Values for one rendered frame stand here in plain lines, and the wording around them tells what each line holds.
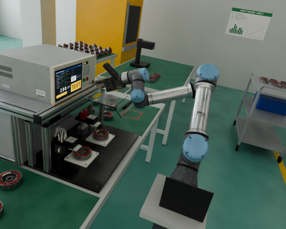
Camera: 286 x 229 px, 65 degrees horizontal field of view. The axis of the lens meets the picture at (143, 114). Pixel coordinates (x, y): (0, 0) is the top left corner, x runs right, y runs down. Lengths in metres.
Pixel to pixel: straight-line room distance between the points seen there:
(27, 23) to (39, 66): 4.22
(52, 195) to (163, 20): 5.73
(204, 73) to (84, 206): 0.90
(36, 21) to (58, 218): 4.53
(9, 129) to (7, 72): 0.31
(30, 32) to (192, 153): 4.77
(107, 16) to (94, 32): 0.44
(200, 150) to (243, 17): 5.45
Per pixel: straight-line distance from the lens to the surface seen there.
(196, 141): 1.09
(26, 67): 1.33
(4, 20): 9.35
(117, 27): 4.90
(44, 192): 1.30
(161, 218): 1.22
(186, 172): 1.19
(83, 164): 1.39
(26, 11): 5.43
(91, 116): 1.59
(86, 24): 5.22
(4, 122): 1.39
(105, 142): 1.58
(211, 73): 1.26
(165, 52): 6.53
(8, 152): 1.49
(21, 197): 1.30
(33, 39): 5.41
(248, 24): 6.36
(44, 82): 1.28
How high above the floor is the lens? 1.66
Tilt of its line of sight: 26 degrees down
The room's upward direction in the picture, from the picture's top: 9 degrees clockwise
